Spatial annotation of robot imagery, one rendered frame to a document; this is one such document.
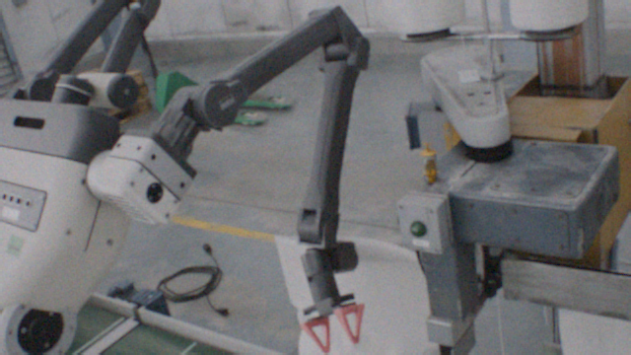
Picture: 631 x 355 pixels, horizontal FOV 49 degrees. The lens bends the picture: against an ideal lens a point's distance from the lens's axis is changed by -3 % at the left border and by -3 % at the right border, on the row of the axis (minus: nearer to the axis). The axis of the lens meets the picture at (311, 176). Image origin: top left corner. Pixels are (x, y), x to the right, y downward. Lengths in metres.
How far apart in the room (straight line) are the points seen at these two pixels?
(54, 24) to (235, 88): 8.41
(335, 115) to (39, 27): 8.19
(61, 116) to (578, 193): 0.89
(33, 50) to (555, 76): 8.29
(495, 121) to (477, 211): 0.17
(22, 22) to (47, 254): 8.16
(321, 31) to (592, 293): 0.72
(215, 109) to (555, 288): 0.71
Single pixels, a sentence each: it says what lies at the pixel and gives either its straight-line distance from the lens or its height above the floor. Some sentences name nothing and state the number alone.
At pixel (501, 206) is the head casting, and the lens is 1.18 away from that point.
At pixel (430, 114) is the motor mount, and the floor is 1.31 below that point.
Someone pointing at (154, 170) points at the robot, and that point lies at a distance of 1.17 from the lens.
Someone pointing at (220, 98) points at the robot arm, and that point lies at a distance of 1.24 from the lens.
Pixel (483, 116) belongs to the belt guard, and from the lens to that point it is 1.28.
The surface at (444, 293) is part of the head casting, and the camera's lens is 1.32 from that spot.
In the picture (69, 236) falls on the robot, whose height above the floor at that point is 1.37.
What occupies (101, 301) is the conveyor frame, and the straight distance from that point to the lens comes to 3.13.
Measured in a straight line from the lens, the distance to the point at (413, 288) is 1.62.
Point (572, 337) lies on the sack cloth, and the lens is 1.48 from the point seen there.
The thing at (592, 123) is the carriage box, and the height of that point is 1.33.
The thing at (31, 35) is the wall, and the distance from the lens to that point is 9.44.
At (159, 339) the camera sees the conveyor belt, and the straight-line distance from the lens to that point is 2.78.
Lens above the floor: 1.86
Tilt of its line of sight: 23 degrees down
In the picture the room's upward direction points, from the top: 12 degrees counter-clockwise
